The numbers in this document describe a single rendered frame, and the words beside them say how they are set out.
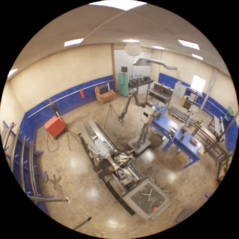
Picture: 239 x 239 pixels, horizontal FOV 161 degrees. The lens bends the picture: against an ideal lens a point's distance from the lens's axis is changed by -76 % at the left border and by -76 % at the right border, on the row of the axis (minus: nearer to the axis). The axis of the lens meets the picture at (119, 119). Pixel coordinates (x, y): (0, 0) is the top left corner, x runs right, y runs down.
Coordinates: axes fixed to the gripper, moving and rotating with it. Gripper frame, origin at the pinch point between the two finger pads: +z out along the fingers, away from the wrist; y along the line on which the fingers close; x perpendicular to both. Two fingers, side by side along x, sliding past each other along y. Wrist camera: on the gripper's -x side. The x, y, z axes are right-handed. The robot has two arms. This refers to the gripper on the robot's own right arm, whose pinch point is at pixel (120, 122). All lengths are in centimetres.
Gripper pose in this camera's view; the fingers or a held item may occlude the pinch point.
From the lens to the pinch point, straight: 173.9
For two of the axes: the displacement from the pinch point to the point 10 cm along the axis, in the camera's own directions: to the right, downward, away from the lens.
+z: -3.8, 8.3, 4.0
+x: 7.2, 0.0, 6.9
